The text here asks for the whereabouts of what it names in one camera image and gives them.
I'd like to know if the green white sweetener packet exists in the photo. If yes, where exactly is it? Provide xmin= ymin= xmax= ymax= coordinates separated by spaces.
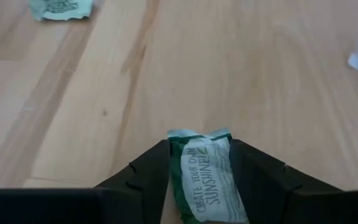
xmin=167 ymin=128 xmax=250 ymax=224
xmin=29 ymin=0 xmax=94 ymax=22

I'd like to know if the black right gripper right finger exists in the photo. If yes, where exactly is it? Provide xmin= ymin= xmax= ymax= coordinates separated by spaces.
xmin=229 ymin=139 xmax=343 ymax=224

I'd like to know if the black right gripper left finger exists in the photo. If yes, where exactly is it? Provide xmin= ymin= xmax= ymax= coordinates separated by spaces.
xmin=93 ymin=139 xmax=171 ymax=224

